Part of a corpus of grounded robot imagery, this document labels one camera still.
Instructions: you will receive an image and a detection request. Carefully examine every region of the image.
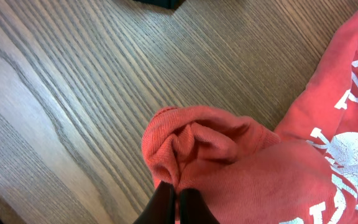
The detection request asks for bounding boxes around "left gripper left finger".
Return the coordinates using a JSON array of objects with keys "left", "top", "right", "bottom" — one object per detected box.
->
[{"left": 134, "top": 182, "right": 176, "bottom": 224}]

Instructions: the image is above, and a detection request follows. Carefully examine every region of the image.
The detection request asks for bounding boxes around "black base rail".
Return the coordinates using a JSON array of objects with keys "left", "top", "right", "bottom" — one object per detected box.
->
[{"left": 134, "top": 0, "right": 186, "bottom": 10}]

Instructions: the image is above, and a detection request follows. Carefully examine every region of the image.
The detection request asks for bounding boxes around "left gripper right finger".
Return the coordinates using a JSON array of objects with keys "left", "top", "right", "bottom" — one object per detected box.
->
[{"left": 180, "top": 189, "right": 219, "bottom": 224}]

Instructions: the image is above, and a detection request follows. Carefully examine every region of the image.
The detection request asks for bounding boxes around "red printed t-shirt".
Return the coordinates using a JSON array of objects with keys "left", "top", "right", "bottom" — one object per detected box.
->
[{"left": 142, "top": 11, "right": 358, "bottom": 223}]

